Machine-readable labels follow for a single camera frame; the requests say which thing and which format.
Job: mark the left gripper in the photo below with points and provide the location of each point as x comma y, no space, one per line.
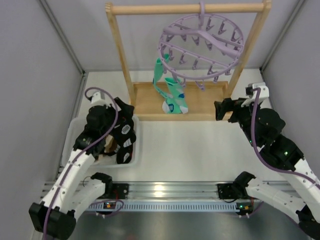
122,110

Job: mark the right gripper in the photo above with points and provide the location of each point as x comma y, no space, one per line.
230,107

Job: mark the black sport sock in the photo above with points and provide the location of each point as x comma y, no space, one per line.
124,156
124,133

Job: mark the purple round clip hanger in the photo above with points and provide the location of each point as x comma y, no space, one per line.
198,47

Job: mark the brown striped sock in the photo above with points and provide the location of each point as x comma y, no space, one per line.
110,147

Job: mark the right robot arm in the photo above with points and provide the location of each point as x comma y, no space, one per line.
283,156

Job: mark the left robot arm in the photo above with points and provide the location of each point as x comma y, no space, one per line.
108,131

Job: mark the wooden hanger rack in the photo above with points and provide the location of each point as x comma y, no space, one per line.
147,98

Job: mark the white plastic basket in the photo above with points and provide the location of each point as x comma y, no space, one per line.
77,125

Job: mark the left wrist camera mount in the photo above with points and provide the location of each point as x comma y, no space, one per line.
98,99

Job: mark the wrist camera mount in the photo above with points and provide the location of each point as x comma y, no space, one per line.
98,99
256,91

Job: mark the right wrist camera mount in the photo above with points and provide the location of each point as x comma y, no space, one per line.
256,91

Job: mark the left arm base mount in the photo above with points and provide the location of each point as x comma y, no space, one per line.
119,191

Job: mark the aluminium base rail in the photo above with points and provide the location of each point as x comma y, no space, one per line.
170,190

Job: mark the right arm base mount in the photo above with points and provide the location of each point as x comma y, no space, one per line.
226,192

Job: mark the perforated cable duct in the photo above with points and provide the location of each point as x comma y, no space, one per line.
169,206

